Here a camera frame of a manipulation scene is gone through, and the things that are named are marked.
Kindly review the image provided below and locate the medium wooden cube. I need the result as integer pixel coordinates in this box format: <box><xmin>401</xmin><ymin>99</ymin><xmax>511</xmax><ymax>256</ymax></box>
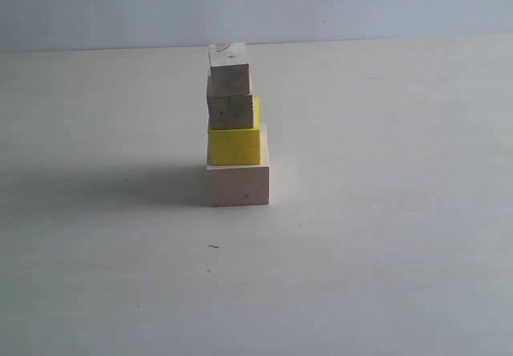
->
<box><xmin>206</xmin><ymin>75</ymin><xmax>256</xmax><ymax>130</ymax></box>

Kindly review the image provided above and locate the large wooden cube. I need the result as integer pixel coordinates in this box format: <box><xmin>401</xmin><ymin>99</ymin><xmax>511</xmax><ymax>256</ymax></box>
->
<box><xmin>205</xmin><ymin>123</ymin><xmax>271</xmax><ymax>208</ymax></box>

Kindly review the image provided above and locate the yellow cube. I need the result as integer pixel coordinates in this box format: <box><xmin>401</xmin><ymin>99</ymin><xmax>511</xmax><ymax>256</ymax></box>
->
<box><xmin>207</xmin><ymin>96</ymin><xmax>269</xmax><ymax>166</ymax></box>

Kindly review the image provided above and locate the small white wooden cube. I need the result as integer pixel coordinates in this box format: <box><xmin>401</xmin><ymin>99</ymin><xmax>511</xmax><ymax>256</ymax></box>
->
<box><xmin>208</xmin><ymin>42</ymin><xmax>251</xmax><ymax>97</ymax></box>

